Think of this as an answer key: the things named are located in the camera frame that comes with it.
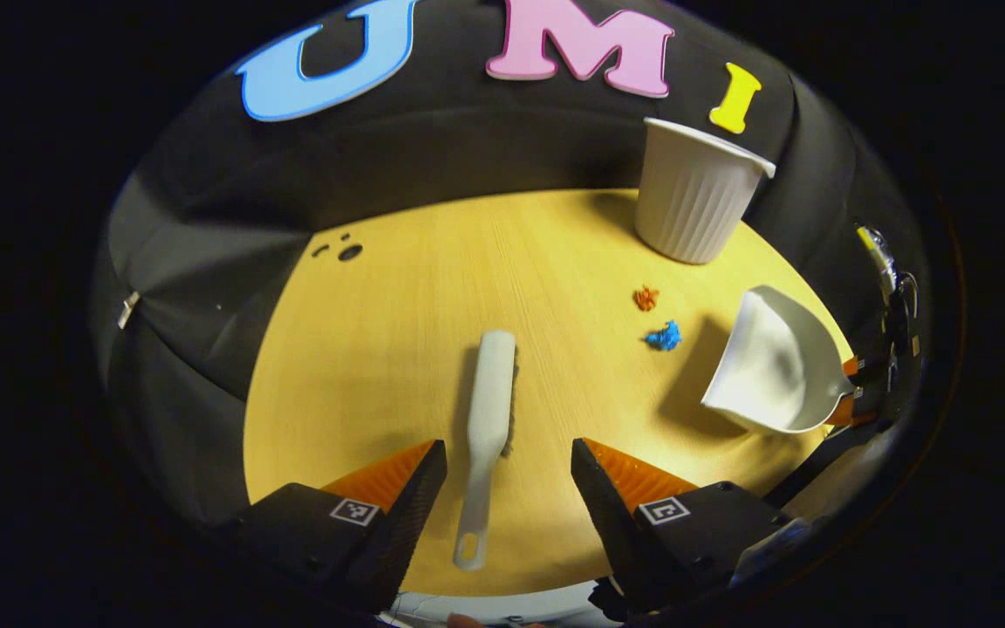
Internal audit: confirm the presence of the small white broom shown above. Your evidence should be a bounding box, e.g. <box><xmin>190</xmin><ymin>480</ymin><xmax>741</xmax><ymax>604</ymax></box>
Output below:
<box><xmin>453</xmin><ymin>330</ymin><xmax>518</xmax><ymax>572</ymax></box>

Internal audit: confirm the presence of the white ribbed garbage bin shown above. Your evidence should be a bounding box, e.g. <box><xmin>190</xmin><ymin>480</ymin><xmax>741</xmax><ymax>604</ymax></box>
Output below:
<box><xmin>634</xmin><ymin>118</ymin><xmax>776</xmax><ymax>265</ymax></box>

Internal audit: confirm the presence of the wooden desktop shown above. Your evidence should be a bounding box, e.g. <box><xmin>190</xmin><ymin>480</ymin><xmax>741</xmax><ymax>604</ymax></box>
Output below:
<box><xmin>243</xmin><ymin>188</ymin><xmax>857</xmax><ymax>603</ymax></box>

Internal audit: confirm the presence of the white dustpan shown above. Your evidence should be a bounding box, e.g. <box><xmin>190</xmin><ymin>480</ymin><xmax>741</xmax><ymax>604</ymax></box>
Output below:
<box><xmin>701</xmin><ymin>285</ymin><xmax>857</xmax><ymax>435</ymax></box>

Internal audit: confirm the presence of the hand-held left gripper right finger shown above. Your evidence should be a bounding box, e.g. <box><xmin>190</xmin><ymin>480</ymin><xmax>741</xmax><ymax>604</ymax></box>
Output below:
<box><xmin>570</xmin><ymin>437</ymin><xmax>810</xmax><ymax>618</ymax></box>

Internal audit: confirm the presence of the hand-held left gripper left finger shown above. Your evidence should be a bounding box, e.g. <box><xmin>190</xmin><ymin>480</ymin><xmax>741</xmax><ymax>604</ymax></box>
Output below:
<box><xmin>213</xmin><ymin>439</ymin><xmax>449</xmax><ymax>614</ymax></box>

